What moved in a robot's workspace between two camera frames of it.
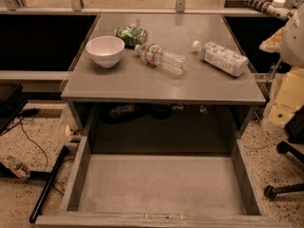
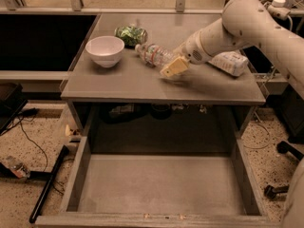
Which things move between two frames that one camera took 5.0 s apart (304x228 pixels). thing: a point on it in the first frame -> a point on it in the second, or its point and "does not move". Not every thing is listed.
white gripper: (294, 47) -> (194, 50)
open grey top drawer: (161, 191) does not move
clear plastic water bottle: (154, 54) does not move
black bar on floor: (48, 176) does not move
